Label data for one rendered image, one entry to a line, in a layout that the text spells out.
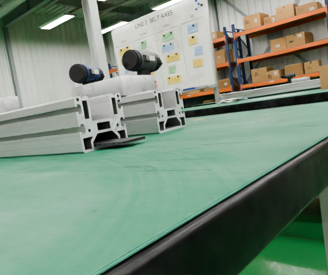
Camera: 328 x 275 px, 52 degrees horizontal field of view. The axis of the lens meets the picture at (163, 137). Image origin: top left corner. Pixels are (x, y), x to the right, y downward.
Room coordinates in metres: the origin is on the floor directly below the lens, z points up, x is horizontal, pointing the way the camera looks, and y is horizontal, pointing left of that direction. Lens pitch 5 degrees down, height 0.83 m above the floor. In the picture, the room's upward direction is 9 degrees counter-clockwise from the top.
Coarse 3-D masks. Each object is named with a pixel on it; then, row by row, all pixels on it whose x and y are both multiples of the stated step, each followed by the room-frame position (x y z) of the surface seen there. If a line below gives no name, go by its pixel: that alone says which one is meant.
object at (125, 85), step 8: (104, 80) 0.71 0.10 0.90; (112, 80) 0.70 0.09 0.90; (120, 80) 0.69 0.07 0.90; (128, 80) 0.70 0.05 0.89; (136, 80) 0.72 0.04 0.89; (144, 80) 0.74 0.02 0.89; (152, 80) 0.76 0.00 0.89; (72, 88) 0.78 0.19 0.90; (80, 88) 0.76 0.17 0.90; (88, 88) 0.74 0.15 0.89; (96, 88) 0.73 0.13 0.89; (104, 88) 0.71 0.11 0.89; (112, 88) 0.70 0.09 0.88; (120, 88) 0.69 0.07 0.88; (128, 88) 0.70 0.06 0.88; (136, 88) 0.72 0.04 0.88; (144, 88) 0.74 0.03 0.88; (152, 88) 0.76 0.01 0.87; (88, 96) 0.75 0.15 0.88; (96, 96) 0.73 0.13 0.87
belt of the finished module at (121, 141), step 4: (140, 136) 0.52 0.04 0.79; (144, 136) 0.52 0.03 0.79; (100, 140) 0.57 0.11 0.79; (104, 140) 0.56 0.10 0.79; (108, 140) 0.54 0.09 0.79; (112, 140) 0.53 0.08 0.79; (116, 140) 0.52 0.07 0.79; (120, 140) 0.51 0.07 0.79; (124, 140) 0.49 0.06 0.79; (128, 140) 0.49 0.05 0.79; (132, 140) 0.49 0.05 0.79; (136, 140) 0.50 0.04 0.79; (96, 144) 0.51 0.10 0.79; (100, 144) 0.51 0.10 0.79; (104, 144) 0.50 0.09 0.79; (108, 144) 0.50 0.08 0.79; (112, 144) 0.49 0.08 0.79; (116, 144) 0.49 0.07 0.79; (120, 144) 0.48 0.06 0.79; (124, 144) 0.48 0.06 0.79
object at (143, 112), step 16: (128, 96) 0.68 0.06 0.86; (144, 96) 0.66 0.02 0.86; (160, 96) 0.66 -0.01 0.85; (176, 96) 0.72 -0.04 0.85; (128, 112) 0.69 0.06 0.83; (144, 112) 0.66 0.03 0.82; (160, 112) 0.66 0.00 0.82; (176, 112) 0.70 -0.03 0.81; (128, 128) 0.69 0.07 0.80; (144, 128) 0.67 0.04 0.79; (160, 128) 0.66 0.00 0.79; (176, 128) 0.69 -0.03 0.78
